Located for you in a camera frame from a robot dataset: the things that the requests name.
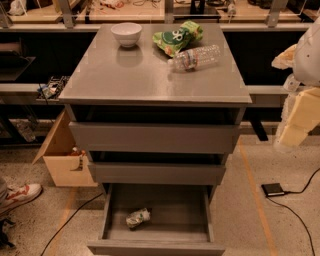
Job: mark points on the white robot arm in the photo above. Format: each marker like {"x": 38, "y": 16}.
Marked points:
{"x": 306, "y": 69}

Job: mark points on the clutter on left shelf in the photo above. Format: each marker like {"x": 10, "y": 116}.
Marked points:
{"x": 53, "y": 88}

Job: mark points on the white ceramic bowl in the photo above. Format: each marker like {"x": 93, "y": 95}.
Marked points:
{"x": 126, "y": 34}

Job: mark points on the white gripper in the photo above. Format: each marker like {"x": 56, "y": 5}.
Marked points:
{"x": 308, "y": 60}

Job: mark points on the grey drawer cabinet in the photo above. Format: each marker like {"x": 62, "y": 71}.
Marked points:
{"x": 112, "y": 84}

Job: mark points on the items in cardboard box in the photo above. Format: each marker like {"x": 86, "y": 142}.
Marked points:
{"x": 80, "y": 154}

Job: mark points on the cardboard box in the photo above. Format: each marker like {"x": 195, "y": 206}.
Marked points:
{"x": 55, "y": 151}

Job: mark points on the grey open bottom drawer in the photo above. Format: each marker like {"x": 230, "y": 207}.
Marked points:
{"x": 180, "y": 223}

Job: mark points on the grey middle drawer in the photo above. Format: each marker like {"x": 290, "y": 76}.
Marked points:
{"x": 182, "y": 174}

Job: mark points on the grey top drawer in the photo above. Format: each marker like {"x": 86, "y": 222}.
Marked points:
{"x": 161, "y": 138}

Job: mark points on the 7up can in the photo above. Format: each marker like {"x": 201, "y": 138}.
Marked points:
{"x": 136, "y": 218}

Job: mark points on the green chip bag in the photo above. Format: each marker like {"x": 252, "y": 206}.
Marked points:
{"x": 172, "y": 42}

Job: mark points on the black foot pedal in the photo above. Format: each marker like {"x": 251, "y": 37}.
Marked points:
{"x": 272, "y": 190}

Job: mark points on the clear plastic water bottle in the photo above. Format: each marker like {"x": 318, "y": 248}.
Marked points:
{"x": 195, "y": 58}

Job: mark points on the white red sneaker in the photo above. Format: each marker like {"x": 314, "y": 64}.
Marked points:
{"x": 13, "y": 198}

